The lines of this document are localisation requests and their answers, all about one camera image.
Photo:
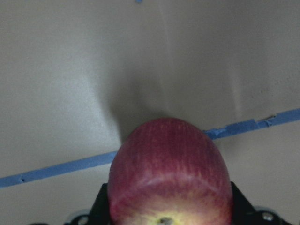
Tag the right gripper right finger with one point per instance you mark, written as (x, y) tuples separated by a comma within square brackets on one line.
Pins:
[(243, 211)]

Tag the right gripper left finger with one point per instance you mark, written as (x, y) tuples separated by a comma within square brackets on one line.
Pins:
[(99, 213)]

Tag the red apple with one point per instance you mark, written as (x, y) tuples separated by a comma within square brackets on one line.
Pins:
[(168, 170)]

